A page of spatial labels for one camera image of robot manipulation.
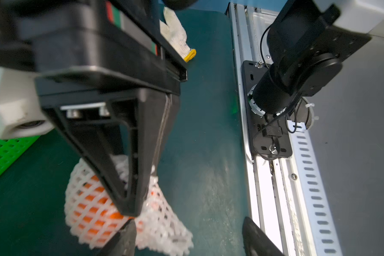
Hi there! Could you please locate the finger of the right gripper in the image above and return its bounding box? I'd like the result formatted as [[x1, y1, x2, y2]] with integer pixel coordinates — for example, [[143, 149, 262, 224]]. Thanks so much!
[[39, 88, 180, 217]]

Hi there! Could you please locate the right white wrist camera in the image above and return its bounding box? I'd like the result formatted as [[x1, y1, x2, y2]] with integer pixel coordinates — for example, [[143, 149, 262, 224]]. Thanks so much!
[[0, 67, 54, 140]]

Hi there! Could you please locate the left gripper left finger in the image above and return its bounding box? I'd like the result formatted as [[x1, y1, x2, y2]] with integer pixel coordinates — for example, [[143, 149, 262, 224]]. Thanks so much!
[[98, 219, 137, 256]]

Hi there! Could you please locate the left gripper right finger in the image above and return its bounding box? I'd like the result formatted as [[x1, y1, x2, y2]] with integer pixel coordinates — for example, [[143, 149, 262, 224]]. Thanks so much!
[[242, 217, 284, 256]]

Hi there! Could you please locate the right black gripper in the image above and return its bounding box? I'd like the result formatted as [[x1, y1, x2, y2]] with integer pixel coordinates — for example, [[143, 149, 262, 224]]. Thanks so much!
[[0, 1, 188, 105]]

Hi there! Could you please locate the white cotton work glove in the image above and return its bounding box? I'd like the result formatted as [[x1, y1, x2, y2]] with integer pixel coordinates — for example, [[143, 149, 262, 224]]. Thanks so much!
[[160, 7, 196, 63]]

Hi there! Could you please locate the netted orange middle left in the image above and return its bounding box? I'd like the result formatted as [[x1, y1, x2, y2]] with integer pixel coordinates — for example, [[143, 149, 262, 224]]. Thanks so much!
[[64, 159, 194, 256]]

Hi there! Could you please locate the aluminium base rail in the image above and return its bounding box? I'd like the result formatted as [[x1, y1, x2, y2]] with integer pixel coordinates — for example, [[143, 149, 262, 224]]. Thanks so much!
[[227, 3, 342, 256]]

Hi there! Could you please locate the right green plastic basket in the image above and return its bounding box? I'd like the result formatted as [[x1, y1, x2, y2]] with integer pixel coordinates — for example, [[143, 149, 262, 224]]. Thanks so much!
[[0, 136, 39, 176]]

